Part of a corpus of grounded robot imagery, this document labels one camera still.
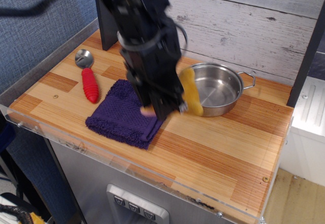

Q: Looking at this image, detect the dark grey post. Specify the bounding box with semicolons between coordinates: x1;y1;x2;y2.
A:
95;0;118;51
286;3;324;108

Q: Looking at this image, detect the white ridged appliance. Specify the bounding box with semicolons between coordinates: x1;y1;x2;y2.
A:
279;77;324;186

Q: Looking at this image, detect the silver button panel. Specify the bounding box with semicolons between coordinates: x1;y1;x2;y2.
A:
106;184;170;223

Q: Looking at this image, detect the stainless steel pot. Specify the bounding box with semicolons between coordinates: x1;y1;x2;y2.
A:
190;62;256;117

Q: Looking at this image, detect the clear acrylic table guard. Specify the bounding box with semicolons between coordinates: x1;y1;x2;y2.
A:
0;18;294;224

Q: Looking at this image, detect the red handled metal spoon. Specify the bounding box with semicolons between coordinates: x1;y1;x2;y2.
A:
75;49;99;104

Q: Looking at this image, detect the dark grey right post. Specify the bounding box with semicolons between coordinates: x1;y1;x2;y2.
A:
286;3;324;108

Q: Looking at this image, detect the dark grey left post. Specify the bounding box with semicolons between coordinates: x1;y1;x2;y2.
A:
95;0;118;51

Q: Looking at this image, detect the yellow cloth object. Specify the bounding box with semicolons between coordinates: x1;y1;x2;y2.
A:
29;212;48;224

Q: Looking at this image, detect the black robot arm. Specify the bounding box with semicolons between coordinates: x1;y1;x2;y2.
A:
101;0;185;120

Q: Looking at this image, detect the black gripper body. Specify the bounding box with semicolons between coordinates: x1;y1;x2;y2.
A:
117;20;188;120

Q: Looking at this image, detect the purple folded cloth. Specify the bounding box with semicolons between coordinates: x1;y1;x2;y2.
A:
85;79;163;150

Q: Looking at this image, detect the orange plush animal toy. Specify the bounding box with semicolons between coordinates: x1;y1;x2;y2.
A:
141;68;203;120

